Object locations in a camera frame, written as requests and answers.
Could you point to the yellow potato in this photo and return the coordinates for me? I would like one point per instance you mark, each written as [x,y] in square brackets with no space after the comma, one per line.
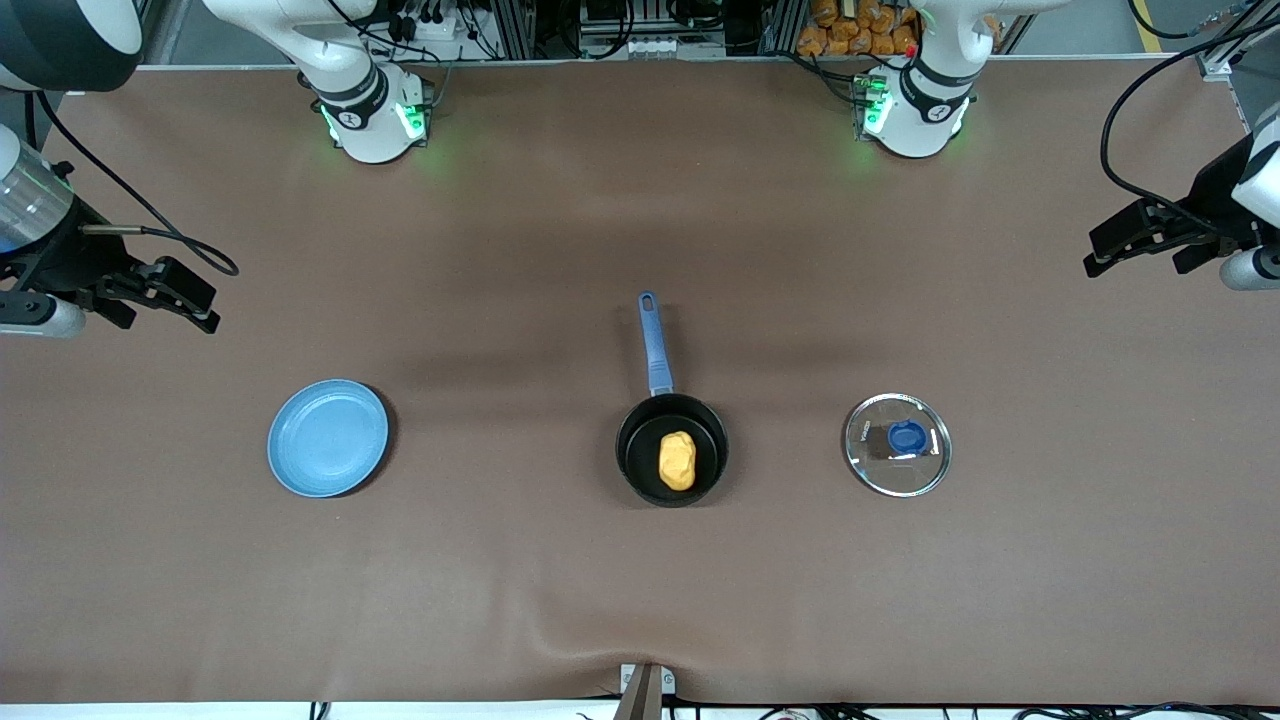
[677,461]

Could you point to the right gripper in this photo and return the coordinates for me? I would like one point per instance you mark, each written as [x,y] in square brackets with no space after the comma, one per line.
[66,258]

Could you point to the aluminium equipment rack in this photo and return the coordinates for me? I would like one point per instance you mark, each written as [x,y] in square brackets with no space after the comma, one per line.
[650,25]

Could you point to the aluminium frame post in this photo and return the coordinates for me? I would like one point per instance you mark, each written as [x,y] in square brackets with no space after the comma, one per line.
[1225,60]

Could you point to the metal table clamp bracket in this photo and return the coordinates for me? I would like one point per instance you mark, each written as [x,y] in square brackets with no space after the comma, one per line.
[645,695]

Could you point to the white power strip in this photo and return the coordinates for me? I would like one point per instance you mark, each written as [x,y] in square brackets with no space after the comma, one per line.
[430,27]

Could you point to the glass lid with blue knob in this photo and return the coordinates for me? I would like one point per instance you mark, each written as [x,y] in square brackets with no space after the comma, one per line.
[905,437]

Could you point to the orange items pile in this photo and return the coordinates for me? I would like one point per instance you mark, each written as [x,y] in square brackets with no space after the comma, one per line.
[850,30]

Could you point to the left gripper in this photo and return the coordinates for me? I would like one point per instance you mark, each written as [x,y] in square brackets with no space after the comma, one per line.
[1211,203]

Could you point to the blue round plate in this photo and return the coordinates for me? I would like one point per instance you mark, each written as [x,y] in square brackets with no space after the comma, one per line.
[328,440]

